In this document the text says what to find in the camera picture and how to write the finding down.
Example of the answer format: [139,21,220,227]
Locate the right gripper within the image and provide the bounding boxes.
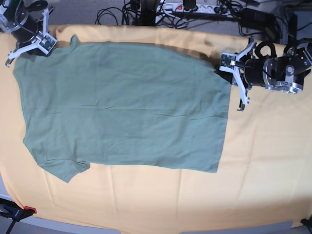
[5,6,54,67]

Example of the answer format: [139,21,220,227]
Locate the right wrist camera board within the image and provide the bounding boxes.
[38,33,57,55]

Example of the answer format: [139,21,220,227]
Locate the black red table clamp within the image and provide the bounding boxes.
[0,198,37,234]

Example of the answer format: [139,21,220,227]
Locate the white power strip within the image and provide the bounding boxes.
[162,2,231,16]

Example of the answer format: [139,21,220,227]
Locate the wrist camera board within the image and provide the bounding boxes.
[38,33,57,55]
[219,52,236,73]

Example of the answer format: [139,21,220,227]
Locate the black table leg post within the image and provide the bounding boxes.
[138,0,159,26]

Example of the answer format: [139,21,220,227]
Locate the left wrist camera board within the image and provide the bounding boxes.
[219,52,236,73]

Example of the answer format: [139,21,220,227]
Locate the black power adapter brick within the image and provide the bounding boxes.
[239,8,275,29]

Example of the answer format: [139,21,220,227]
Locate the black cable bundle floor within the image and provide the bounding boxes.
[94,0,141,26]

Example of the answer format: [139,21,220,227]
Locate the orange table cloth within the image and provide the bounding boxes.
[0,34,312,234]

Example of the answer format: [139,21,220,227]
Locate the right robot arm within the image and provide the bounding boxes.
[0,0,57,67]

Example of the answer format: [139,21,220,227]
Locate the green T-shirt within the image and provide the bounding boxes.
[13,37,230,182]

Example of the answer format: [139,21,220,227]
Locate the black corner clamp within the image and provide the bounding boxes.
[300,217,312,229]

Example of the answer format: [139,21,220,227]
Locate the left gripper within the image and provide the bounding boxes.
[233,37,267,112]

